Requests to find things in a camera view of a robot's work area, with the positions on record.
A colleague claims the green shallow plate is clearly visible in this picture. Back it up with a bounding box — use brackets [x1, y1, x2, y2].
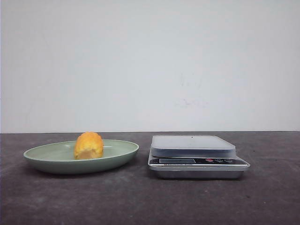
[23, 140, 139, 174]

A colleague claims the yellow corn cob piece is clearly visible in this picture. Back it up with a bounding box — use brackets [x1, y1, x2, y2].
[74, 132, 104, 159]

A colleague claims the silver digital kitchen scale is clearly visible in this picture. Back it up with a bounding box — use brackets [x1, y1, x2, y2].
[148, 135, 250, 179]

